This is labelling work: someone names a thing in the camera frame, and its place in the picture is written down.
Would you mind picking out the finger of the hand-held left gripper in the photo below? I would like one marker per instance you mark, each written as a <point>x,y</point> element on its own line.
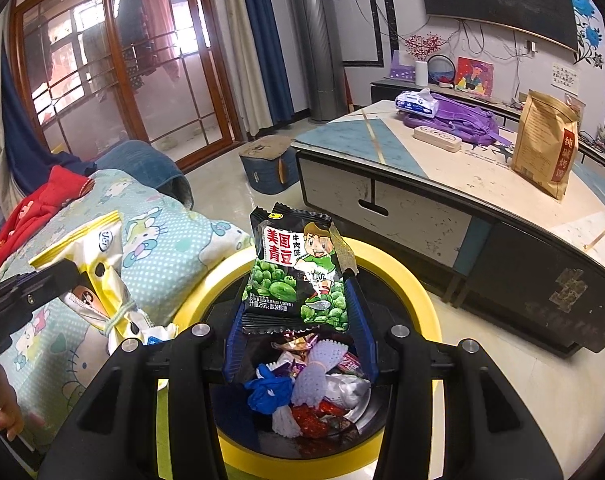
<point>32,287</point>

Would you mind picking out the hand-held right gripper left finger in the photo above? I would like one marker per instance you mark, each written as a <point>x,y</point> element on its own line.
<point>230,355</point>

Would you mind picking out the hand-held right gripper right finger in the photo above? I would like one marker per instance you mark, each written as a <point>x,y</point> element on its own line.
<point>362,330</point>

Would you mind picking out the blue plastic wrapper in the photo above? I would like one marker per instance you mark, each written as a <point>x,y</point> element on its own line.
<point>267,390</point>

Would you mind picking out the yellow rimmed black trash bin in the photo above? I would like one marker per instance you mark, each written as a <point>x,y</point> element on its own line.
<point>407,300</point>

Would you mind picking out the lilac foam fruit net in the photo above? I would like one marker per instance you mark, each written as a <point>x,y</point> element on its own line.
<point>317,370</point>

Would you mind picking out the white plastic bag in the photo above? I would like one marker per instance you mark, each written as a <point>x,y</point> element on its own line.
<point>350,390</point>

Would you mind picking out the yellow white snack packet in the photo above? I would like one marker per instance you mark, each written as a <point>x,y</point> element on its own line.
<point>102,255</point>

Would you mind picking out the green pea snack packet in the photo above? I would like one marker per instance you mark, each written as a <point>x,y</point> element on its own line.
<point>297,270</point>

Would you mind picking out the white foam fruit net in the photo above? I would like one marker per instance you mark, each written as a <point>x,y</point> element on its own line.
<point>287,422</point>

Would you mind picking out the red plastic wrapper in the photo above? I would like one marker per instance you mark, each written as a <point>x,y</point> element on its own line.
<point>315,422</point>

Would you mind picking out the person's left hand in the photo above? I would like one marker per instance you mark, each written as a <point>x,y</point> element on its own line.
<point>2,400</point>

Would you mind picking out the red flower printed blanket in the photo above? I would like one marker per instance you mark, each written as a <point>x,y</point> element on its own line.
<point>37,210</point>

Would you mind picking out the cartoon cat printed blanket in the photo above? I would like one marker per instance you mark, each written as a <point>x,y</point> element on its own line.
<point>182,245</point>

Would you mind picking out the blue window curtain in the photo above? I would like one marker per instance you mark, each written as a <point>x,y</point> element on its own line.
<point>12,145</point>

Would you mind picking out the coffee table with drawers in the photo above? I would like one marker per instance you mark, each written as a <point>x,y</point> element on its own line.
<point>362,150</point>

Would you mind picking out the blue stool with brown top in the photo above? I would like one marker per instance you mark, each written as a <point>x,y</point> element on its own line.
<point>267,165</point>

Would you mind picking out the beige power strip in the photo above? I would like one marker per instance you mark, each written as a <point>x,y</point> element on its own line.
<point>437,139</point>

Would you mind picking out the tissue pack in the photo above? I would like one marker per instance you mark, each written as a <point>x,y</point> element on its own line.
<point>416,102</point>

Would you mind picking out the purple backpack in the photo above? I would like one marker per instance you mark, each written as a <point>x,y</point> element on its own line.
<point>467,120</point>

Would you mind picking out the wooden framed glass door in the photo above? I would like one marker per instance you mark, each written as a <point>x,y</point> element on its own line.
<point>122,70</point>

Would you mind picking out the brown paper bag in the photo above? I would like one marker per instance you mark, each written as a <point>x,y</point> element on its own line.
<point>545,145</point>

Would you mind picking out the white vase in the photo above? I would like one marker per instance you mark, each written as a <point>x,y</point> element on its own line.
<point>421,74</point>

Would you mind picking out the purple box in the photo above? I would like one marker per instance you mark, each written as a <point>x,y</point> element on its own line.
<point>402,67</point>

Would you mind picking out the round framed ornament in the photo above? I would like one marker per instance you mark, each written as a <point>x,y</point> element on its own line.
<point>441,70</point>

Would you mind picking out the colourful painting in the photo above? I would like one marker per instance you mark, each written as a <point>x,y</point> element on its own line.
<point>475,77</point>

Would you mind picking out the red artificial flower sprig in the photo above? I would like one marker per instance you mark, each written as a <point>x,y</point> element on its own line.
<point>425,47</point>

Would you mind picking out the grey tower air conditioner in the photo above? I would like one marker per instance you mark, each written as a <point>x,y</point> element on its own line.
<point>317,40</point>

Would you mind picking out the blue door curtain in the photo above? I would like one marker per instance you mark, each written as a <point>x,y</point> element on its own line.
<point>267,45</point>

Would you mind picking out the beige door curtain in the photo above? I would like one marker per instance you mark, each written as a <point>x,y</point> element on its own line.
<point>237,50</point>

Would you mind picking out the white paper wall notice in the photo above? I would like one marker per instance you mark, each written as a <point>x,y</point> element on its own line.
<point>565,79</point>

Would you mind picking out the white wall power adapter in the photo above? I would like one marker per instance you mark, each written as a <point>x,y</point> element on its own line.
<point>531,46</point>

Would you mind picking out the black wall television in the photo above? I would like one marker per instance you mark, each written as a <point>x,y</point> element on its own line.
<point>497,0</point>

